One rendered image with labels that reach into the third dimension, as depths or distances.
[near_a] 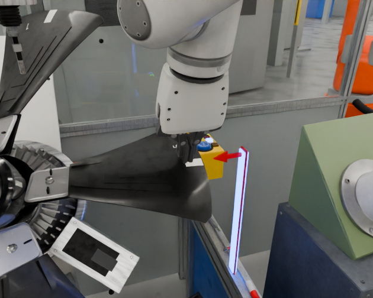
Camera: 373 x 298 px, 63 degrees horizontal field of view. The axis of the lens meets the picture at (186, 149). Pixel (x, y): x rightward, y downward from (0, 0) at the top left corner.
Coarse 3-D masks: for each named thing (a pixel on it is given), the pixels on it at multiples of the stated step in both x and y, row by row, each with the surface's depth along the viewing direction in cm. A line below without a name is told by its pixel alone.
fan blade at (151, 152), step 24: (144, 144) 58; (168, 144) 58; (72, 168) 52; (96, 168) 52; (120, 168) 52; (144, 168) 52; (168, 168) 53; (192, 168) 53; (72, 192) 46; (96, 192) 47; (120, 192) 47; (144, 192) 48; (168, 192) 49; (192, 192) 50; (192, 216) 47
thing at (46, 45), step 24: (24, 24) 58; (48, 24) 56; (72, 24) 54; (96, 24) 53; (24, 48) 55; (48, 48) 52; (72, 48) 50; (48, 72) 49; (0, 96) 53; (24, 96) 48
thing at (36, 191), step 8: (56, 168) 53; (64, 168) 53; (32, 176) 51; (40, 176) 51; (56, 176) 51; (64, 176) 51; (32, 184) 49; (40, 184) 49; (48, 184) 49; (56, 184) 49; (64, 184) 49; (32, 192) 47; (40, 192) 47; (56, 192) 47; (64, 192) 47; (32, 200) 45; (40, 200) 46
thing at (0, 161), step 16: (0, 160) 42; (16, 160) 53; (0, 176) 43; (16, 176) 44; (0, 192) 42; (16, 192) 43; (0, 208) 41; (16, 208) 45; (32, 208) 52; (0, 224) 44
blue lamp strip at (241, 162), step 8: (240, 160) 59; (240, 168) 60; (240, 176) 60; (240, 184) 61; (240, 192) 62; (240, 200) 63; (232, 232) 69; (232, 240) 69; (232, 248) 70; (232, 256) 71; (232, 264) 71; (232, 272) 72
